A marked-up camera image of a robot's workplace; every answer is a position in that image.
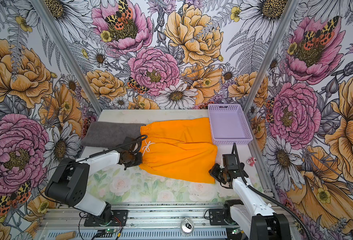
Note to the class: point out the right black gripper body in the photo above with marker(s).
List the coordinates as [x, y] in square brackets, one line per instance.
[218, 173]

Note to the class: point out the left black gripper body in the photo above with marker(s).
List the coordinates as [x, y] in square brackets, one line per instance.
[133, 160]

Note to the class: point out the grey terry towel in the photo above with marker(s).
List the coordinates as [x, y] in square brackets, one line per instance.
[107, 135]

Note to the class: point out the lilac perforated plastic basket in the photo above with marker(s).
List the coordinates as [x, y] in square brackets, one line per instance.
[229, 124]

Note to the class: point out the orange garment with drawstring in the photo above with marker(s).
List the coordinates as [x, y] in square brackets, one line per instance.
[179, 149]

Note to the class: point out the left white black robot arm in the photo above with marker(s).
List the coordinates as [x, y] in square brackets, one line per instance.
[68, 183]

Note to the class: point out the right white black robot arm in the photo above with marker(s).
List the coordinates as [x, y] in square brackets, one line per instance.
[257, 220]

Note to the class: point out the small pink toy figure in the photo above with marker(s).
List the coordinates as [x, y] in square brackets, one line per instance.
[251, 161]

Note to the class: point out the right green circuit board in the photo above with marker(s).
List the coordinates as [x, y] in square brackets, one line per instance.
[237, 231]

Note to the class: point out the green circuit board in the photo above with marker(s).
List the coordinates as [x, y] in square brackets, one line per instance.
[110, 232]
[237, 231]

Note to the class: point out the left green circuit board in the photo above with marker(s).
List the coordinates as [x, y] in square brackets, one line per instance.
[110, 232]

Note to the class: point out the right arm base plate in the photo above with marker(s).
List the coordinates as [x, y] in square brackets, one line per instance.
[217, 218]

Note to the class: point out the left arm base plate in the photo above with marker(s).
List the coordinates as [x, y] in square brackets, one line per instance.
[116, 218]

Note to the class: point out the aluminium rail frame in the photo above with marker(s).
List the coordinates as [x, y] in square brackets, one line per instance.
[145, 221]

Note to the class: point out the wooden cylinder handle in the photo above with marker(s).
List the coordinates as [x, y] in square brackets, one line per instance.
[66, 236]

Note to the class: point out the right aluminium corner post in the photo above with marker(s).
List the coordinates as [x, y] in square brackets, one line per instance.
[275, 41]

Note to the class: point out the aluminium corner post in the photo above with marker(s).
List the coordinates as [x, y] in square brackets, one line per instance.
[275, 41]
[46, 17]

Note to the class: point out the left aluminium corner post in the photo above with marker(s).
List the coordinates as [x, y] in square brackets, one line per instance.
[46, 17]

